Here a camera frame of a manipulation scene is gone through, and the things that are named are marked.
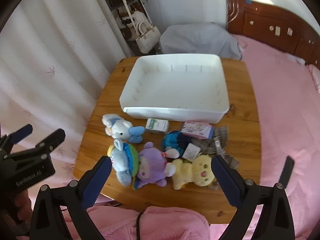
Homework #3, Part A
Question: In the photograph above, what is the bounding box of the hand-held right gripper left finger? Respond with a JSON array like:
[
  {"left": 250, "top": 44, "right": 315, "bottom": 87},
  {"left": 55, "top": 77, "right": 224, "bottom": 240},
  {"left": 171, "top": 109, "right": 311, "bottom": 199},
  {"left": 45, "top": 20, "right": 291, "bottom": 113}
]
[{"left": 29, "top": 156, "right": 112, "bottom": 240}]

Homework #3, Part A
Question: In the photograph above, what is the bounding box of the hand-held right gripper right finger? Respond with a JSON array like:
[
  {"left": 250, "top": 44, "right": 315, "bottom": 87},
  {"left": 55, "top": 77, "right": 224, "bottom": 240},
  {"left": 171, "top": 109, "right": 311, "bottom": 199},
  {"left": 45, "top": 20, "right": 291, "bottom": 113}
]
[{"left": 211, "top": 154, "right": 295, "bottom": 240}]

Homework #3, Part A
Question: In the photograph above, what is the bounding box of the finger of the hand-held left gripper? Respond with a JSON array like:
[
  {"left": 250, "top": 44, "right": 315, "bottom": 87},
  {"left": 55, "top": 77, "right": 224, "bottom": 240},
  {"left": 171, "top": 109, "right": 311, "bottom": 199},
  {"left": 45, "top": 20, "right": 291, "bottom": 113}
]
[
  {"left": 4, "top": 124, "right": 33, "bottom": 147},
  {"left": 35, "top": 129, "right": 66, "bottom": 155}
]

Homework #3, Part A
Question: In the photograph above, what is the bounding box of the blue plush with striped hat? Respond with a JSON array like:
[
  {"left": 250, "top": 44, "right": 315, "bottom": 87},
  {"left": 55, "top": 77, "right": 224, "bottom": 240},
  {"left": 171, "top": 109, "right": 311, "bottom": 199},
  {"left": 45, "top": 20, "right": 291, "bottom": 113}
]
[{"left": 107, "top": 139, "right": 139, "bottom": 187}]

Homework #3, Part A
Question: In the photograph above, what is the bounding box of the yellow plush toy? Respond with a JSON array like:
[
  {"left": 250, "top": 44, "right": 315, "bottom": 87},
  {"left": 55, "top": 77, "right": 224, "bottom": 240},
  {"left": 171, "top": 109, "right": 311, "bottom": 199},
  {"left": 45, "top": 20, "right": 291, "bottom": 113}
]
[{"left": 171, "top": 154, "right": 217, "bottom": 190}]

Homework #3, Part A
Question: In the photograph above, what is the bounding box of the plaid bow hair clip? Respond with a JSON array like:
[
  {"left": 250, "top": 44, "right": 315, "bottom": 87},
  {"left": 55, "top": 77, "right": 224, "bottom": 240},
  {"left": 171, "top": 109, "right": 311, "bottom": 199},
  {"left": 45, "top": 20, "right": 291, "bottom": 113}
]
[{"left": 182, "top": 126, "right": 241, "bottom": 169}]

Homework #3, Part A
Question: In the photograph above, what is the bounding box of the purple plush toy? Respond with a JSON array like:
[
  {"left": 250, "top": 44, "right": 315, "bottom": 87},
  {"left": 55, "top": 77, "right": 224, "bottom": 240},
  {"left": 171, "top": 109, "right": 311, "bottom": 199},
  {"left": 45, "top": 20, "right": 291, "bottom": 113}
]
[{"left": 134, "top": 142, "right": 175, "bottom": 188}]

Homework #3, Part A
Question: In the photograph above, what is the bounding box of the white bunny plush blue bow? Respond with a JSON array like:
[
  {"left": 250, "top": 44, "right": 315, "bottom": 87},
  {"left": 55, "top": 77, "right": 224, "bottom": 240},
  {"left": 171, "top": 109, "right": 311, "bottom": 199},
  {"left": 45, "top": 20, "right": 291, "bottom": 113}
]
[{"left": 102, "top": 114, "right": 146, "bottom": 144}]

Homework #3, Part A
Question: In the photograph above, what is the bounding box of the white plastic tray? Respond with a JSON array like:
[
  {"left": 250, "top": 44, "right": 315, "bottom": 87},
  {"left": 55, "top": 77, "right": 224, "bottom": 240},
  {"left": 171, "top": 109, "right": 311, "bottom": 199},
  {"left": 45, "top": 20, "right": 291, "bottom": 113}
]
[{"left": 119, "top": 54, "right": 230, "bottom": 125}]

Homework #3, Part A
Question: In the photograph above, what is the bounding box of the person's left hand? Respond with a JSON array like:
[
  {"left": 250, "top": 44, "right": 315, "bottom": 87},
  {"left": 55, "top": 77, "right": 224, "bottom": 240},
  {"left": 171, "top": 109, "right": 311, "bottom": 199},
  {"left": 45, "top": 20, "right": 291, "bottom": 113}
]
[{"left": 14, "top": 189, "right": 33, "bottom": 224}]

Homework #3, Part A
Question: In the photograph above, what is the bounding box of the pink tissue pack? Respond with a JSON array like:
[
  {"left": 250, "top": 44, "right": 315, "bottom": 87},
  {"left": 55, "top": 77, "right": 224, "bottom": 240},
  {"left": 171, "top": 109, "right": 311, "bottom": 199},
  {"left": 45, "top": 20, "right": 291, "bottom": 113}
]
[{"left": 180, "top": 121, "right": 215, "bottom": 139}]

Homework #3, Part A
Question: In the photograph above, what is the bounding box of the dark blue knitted item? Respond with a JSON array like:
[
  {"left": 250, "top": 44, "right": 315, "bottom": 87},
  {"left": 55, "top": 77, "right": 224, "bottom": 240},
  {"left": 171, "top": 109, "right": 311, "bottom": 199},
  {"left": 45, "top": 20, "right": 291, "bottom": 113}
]
[{"left": 161, "top": 130, "right": 192, "bottom": 159}]

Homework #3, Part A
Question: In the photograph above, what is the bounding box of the pink fluffy robe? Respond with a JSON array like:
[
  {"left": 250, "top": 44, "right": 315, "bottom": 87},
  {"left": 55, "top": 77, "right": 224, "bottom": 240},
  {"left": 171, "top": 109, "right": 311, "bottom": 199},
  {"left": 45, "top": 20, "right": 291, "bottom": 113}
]
[{"left": 60, "top": 200, "right": 210, "bottom": 240}]

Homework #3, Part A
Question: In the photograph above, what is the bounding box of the small green white box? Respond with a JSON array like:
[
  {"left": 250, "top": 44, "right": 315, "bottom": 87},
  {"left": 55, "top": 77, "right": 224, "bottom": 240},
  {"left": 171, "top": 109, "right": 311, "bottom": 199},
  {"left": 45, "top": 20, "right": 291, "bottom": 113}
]
[{"left": 145, "top": 118, "right": 169, "bottom": 133}]

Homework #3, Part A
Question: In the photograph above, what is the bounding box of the white curtain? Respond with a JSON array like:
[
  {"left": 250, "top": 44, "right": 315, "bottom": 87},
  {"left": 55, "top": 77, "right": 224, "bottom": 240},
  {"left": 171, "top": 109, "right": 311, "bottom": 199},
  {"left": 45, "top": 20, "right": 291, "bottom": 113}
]
[{"left": 0, "top": 0, "right": 128, "bottom": 180}]

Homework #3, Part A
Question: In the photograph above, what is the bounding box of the pink bed sheet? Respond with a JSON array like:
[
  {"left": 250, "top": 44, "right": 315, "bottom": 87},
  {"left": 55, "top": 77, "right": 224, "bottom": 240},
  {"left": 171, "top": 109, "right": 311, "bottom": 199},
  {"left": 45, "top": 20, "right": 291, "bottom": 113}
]
[{"left": 230, "top": 34, "right": 320, "bottom": 240}]

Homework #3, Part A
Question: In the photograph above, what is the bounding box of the pink pillow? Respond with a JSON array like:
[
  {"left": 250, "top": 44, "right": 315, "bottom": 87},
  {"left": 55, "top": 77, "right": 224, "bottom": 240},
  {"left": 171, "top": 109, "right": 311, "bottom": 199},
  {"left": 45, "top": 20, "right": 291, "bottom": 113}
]
[{"left": 306, "top": 64, "right": 320, "bottom": 93}]

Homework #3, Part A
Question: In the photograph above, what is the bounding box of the cartoon print tote bag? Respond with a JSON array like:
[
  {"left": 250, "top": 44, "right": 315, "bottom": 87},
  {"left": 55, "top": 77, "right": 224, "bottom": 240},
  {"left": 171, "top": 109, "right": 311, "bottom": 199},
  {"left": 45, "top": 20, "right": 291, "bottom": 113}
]
[{"left": 115, "top": 7, "right": 148, "bottom": 40}]

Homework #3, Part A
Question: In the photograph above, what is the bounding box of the wooden bed headboard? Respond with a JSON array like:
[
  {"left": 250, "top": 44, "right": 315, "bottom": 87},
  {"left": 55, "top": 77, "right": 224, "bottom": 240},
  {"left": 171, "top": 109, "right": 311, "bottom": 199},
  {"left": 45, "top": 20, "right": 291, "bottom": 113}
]
[{"left": 226, "top": 0, "right": 320, "bottom": 70}]

